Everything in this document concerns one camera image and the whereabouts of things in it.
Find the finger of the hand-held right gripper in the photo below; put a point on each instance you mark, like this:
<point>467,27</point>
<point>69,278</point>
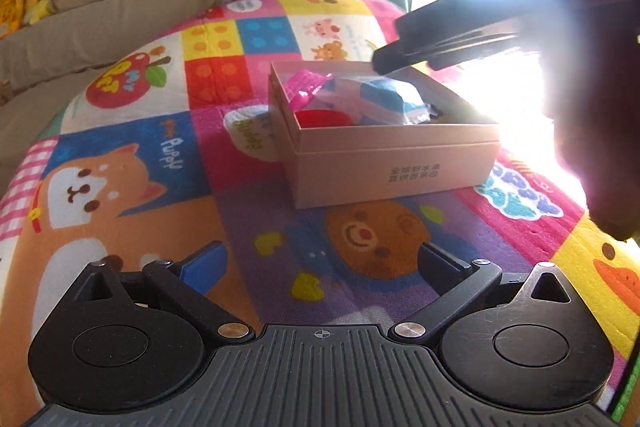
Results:
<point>475,12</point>
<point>430,52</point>

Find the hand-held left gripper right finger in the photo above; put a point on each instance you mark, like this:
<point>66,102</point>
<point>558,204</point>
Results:
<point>439,266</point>

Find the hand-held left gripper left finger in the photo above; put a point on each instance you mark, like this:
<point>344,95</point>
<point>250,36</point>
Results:
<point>202,262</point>

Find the blue and white packet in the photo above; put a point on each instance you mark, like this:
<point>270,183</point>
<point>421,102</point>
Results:
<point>385,99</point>

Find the brown cardboard box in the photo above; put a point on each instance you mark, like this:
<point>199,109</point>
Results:
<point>390,157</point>

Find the red lidded jar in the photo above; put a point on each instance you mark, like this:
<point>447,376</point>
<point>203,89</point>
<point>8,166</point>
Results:
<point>324,119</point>

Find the pink plastic item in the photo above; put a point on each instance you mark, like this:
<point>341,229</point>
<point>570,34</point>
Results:
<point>305,87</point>

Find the colourful printed cartoon mat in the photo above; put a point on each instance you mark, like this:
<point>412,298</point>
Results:
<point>200,207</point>

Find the beige sofa cushions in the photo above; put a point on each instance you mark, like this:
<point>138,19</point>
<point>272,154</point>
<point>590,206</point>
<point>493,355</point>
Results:
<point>100,32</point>

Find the yellow plush toy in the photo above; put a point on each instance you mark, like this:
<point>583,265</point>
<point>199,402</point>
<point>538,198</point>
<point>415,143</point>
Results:
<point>20,4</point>

